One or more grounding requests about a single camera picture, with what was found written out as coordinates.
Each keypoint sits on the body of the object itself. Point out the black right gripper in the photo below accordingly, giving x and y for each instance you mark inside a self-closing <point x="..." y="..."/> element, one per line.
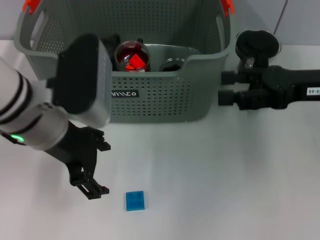
<point x="285" y="85"/>

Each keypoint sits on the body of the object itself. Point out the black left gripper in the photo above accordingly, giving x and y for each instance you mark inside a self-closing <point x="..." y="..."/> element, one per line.
<point x="75" y="150"/>

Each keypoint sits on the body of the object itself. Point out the blue square brick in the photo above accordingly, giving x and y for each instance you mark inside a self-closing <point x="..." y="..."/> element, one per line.
<point x="135" y="202"/>

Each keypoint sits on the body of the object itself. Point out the glass teacup black sleeve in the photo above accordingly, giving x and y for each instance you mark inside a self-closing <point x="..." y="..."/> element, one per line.
<point x="172" y="65"/>
<point x="122" y="50"/>

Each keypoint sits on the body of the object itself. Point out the bright red rectangular brick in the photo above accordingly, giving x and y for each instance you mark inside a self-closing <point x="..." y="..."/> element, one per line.
<point x="137" y="61"/>

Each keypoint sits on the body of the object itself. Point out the grey perforated storage bin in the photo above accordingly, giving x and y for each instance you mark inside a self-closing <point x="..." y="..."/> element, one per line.
<point x="162" y="100"/>

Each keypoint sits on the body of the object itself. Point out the black clay teapot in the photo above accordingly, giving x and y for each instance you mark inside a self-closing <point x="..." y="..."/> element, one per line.
<point x="111" y="41"/>

